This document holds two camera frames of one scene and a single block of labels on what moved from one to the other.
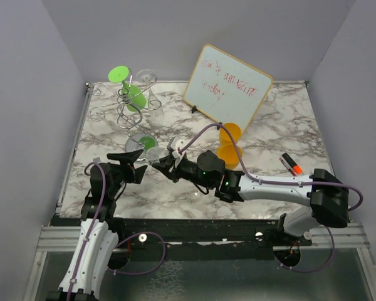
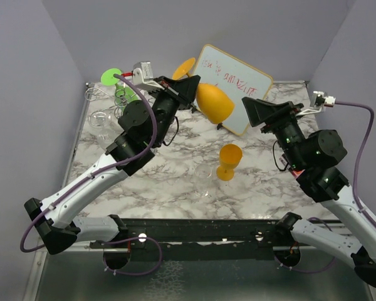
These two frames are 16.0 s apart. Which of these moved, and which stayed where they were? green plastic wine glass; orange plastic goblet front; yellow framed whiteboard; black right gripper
Moved: green plastic wine glass; black right gripper
Stayed: orange plastic goblet front; yellow framed whiteboard
